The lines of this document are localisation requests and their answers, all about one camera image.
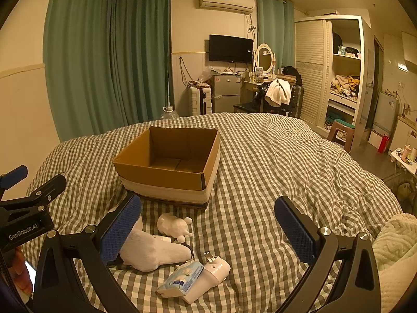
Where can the white towel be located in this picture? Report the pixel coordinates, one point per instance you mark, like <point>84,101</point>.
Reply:
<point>277,92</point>

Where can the white suitcase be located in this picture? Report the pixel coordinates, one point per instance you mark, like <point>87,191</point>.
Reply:
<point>199,101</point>

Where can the large clear water bottle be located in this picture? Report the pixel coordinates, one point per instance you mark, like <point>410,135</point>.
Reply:
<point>169,113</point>

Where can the white fluffy blanket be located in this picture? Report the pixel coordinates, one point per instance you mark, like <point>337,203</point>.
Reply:
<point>397,238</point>

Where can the pile of clothes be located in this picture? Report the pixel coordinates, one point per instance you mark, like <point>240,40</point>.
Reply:
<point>343,84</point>

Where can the white appliance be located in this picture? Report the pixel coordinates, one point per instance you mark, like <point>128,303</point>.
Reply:
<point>386,112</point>

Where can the green checked duvet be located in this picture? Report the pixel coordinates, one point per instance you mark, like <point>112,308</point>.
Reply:
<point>260,169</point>

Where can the small white side table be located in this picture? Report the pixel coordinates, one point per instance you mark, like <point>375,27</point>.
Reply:
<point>402,156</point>

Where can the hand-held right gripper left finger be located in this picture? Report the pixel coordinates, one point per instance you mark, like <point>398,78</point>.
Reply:
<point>121,231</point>

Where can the black chair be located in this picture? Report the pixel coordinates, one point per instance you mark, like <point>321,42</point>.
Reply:
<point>296,101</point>

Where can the person's left hand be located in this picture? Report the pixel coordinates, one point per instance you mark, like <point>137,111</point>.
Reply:
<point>20,267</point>

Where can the narrow green curtain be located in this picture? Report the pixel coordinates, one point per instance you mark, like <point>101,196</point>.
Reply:
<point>273,22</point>

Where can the black wall television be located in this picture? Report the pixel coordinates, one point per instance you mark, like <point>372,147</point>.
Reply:
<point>230,48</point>

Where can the wide green curtain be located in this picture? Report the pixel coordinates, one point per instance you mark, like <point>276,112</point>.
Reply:
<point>140,65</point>
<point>78,71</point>

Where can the small photo frame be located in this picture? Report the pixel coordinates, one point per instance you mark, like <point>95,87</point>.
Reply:
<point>259,71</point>

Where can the white sock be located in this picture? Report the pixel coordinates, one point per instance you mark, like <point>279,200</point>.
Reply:
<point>150,251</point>

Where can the dark low stool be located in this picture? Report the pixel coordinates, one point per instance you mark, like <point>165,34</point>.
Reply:
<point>244,107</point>

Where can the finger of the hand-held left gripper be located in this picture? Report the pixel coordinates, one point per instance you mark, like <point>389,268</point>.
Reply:
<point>16,172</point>
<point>52,184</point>

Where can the white animal figurine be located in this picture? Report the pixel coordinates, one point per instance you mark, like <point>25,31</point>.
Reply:
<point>172,225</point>

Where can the white air conditioner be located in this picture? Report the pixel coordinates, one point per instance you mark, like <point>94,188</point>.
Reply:
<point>224,1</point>

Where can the white wardrobe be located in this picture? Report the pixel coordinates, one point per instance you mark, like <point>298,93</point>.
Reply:
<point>312,71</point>

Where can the white dressing table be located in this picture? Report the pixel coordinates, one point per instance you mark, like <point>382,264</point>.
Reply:
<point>249,86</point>

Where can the white oval mirror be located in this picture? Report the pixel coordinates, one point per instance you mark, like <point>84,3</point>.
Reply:
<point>264,58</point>

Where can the brown cardboard box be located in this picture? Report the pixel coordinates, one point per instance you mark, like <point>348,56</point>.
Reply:
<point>163,177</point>

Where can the black bag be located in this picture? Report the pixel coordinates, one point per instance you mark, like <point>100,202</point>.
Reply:
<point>291,73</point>

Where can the small grey fridge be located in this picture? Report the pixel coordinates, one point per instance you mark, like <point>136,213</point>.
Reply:
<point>226,94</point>

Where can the red fire extinguisher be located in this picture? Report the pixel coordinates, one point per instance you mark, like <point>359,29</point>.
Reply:
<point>383,144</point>

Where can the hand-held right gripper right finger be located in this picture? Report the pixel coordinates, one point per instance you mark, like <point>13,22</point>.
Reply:
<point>295,231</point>

